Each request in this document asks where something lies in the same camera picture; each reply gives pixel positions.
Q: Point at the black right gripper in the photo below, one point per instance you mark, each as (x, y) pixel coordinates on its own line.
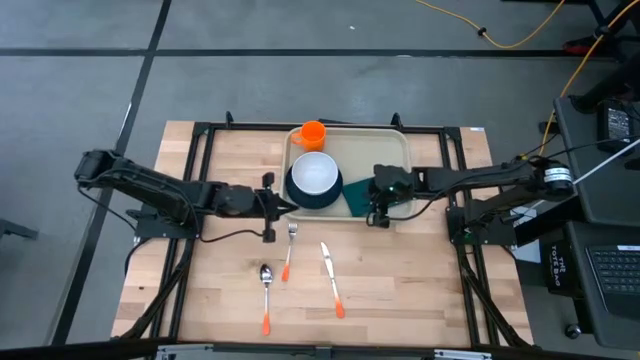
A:
(390, 182)

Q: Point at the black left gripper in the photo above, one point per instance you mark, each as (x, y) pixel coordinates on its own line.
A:
(267, 205)

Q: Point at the dark blue plate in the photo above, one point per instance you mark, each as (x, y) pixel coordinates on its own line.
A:
(315, 201)

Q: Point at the dark green napkin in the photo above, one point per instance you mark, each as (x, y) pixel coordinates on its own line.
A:
(357, 197)

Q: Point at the white bowl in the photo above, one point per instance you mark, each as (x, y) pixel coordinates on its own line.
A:
(315, 172)

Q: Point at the orange plastic mug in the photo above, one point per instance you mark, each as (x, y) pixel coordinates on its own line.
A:
(312, 135)

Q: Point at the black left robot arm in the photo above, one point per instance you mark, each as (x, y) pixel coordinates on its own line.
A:
(150, 187)

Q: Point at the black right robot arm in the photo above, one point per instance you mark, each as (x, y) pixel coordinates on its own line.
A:
(475, 175)

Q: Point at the beige plastic tray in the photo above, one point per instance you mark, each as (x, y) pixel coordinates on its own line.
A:
(355, 150)

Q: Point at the white paper sheet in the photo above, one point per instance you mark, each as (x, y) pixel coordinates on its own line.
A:
(527, 254)

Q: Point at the black tote bag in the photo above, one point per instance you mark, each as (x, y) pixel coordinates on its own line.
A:
(560, 265)

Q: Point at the dark grey side desk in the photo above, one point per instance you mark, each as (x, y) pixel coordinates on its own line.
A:
(600, 200)

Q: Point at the person's red shoe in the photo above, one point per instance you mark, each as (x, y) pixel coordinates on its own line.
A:
(577, 47)

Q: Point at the black power adapter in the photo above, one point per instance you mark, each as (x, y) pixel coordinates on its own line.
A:
(617, 125)

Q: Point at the black caster wheel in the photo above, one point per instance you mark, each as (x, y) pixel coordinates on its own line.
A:
(573, 331)

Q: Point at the dark desk under laptop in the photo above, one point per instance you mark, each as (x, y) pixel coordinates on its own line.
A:
(590, 310)

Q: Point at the dark laptop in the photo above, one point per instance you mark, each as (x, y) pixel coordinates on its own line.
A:
(617, 272)

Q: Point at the grey metal leg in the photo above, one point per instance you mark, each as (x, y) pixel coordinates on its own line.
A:
(15, 230)

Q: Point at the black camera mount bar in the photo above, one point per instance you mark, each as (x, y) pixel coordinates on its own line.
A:
(320, 352)

